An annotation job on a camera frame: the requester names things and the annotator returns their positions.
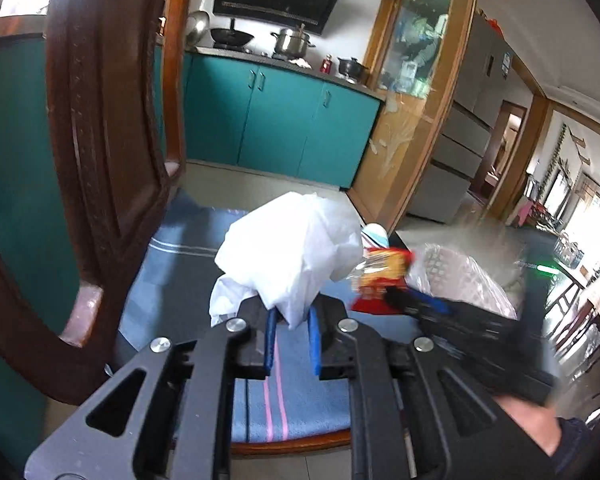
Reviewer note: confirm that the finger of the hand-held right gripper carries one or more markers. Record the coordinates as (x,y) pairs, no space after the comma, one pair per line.
(410,302)

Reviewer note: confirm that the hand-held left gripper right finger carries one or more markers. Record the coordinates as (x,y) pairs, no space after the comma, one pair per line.
(314,345)

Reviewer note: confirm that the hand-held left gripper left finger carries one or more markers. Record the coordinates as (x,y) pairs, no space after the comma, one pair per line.
(271,340)

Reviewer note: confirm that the red snack wrapper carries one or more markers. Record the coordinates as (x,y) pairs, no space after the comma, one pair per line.
(382,280)

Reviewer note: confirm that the white lattice waste basket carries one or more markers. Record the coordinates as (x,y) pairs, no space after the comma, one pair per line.
(460,280)

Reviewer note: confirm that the white plastic bag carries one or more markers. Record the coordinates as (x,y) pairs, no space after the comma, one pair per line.
(290,250)

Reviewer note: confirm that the person's right forearm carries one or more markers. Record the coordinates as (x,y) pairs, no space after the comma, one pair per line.
(535,430)

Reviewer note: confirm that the white paper cup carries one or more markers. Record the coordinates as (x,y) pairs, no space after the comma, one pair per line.
(376,236)

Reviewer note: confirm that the pink cloth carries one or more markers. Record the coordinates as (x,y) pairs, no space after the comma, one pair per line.
(525,214)

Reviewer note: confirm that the grey refrigerator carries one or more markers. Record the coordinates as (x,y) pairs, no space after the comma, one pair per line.
(460,135)

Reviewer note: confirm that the wooden framed glass door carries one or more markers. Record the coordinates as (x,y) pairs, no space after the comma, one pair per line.
(410,110)

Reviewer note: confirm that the teal kitchen cabinets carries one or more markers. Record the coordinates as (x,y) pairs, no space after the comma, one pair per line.
(280,115)

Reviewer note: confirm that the black lidded pot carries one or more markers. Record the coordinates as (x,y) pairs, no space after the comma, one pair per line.
(352,70)

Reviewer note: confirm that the small red bottle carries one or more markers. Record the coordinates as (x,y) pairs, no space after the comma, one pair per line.
(325,64)

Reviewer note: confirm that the white rag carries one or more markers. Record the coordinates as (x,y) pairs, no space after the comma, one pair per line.
(300,62)

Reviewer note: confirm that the dark wooden chair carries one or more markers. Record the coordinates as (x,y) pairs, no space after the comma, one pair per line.
(105,125)

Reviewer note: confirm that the steel stock pot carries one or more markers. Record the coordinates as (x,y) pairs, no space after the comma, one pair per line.
(291,44)

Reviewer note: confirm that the black wok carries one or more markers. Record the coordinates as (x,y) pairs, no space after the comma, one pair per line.
(232,36)

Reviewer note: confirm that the teal side cabinet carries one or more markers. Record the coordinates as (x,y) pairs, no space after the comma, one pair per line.
(15,160)

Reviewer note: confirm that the steel pan lid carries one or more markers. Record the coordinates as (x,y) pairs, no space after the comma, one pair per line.
(197,29)

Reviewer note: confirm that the green wall garland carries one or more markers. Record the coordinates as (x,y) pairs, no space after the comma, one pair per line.
(555,157)

